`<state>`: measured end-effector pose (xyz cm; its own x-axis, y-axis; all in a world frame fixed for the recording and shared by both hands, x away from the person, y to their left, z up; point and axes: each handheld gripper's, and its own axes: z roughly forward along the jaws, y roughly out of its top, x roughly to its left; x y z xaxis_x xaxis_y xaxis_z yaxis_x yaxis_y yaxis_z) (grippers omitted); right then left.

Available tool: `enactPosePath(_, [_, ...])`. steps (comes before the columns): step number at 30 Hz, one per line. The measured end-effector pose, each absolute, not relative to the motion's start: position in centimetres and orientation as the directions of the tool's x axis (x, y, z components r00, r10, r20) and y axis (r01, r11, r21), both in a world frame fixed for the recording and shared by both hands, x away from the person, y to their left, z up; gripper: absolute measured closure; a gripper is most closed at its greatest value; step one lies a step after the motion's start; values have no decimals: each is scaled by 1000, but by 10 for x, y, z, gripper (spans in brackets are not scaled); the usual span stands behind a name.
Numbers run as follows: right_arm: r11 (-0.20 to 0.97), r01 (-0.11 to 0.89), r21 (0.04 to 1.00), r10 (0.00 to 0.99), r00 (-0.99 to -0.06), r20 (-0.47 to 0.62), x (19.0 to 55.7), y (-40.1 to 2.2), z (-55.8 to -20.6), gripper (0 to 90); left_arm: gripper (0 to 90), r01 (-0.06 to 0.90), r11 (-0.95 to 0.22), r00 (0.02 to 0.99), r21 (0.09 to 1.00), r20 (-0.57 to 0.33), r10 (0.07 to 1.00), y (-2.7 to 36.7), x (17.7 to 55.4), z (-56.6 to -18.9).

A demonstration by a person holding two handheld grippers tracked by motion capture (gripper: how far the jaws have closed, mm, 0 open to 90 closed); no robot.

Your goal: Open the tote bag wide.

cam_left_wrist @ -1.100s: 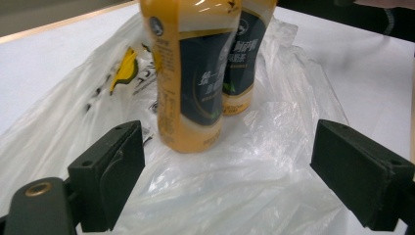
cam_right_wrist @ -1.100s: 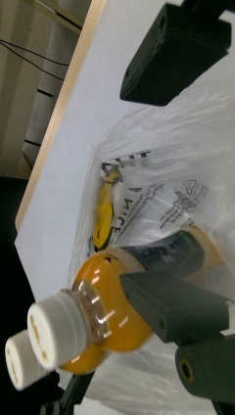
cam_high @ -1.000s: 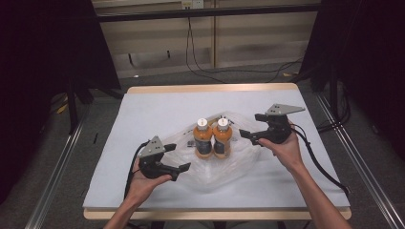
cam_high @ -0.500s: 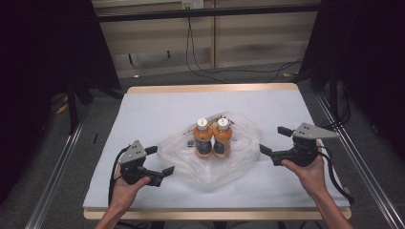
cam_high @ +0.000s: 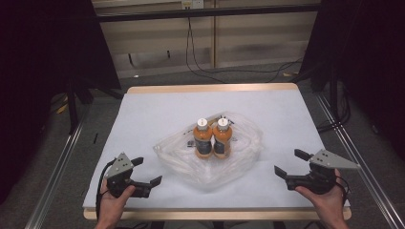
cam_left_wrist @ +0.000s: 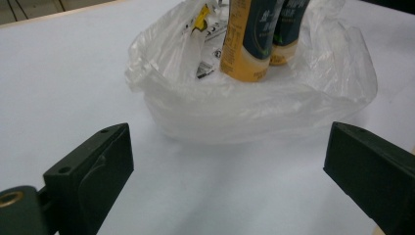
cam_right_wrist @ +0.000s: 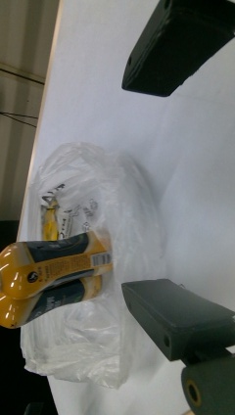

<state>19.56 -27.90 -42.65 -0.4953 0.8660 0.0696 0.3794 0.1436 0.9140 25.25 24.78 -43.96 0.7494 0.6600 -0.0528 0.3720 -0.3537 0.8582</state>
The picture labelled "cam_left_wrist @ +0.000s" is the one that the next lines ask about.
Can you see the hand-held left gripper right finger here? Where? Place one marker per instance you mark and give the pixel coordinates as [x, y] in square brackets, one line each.
[375, 169]

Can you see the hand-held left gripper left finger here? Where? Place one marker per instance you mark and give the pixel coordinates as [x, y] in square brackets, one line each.
[94, 176]

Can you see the clear plastic bag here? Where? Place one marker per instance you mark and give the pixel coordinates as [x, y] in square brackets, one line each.
[248, 107]

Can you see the orange and dark drink bottle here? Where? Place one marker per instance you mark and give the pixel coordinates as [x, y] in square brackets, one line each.
[243, 42]
[287, 36]

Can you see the clear printed packet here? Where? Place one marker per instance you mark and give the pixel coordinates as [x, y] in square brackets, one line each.
[205, 42]

